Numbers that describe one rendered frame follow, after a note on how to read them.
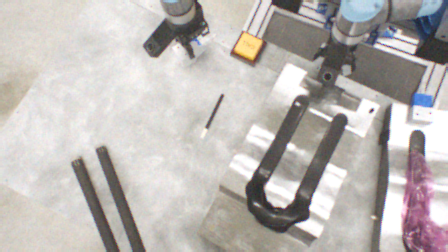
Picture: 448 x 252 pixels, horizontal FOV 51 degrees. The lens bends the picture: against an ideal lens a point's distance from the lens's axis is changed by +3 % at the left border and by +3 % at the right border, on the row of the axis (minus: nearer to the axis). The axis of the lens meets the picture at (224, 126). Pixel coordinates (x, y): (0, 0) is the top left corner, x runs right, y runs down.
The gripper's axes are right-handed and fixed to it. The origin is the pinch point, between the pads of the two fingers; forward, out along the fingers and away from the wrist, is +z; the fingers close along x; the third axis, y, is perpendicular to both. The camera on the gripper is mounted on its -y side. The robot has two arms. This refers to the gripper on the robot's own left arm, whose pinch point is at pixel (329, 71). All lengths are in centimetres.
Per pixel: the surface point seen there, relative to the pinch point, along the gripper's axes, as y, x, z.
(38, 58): -3, 129, 84
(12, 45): -1, 144, 84
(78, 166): -47, 55, 1
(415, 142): -11.9, -25.7, -0.4
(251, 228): -46.8, 6.2, -1.5
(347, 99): -6.8, -6.5, -1.7
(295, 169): -29.8, 0.6, -5.7
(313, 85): -5.9, 3.0, -1.7
